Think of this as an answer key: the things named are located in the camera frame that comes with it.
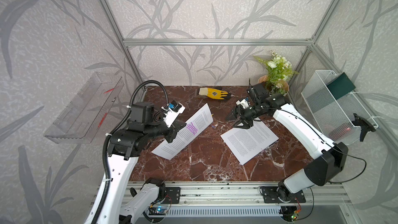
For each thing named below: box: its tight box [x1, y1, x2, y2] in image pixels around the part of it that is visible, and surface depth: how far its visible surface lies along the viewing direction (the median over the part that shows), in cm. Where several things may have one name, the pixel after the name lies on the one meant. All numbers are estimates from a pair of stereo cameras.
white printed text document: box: [220, 117, 280, 166], surface depth 95 cm
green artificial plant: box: [252, 50, 300, 95], surface depth 95 cm
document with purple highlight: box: [151, 103, 214, 161], surface depth 69 cm
